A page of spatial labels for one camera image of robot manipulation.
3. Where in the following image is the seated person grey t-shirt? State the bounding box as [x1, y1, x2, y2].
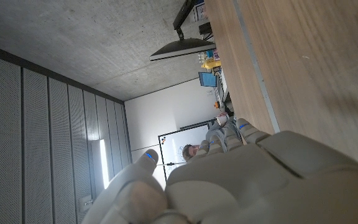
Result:
[181, 111, 245, 162]

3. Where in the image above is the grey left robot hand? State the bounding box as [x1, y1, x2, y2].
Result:
[81, 118, 358, 224]

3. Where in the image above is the yellow plastic bottle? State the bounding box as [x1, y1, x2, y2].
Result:
[201, 59, 223, 70]

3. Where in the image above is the black framed whiteboard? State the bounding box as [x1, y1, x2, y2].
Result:
[157, 118, 218, 181]

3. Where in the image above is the black computer monitor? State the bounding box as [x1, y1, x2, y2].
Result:
[149, 0, 216, 62]

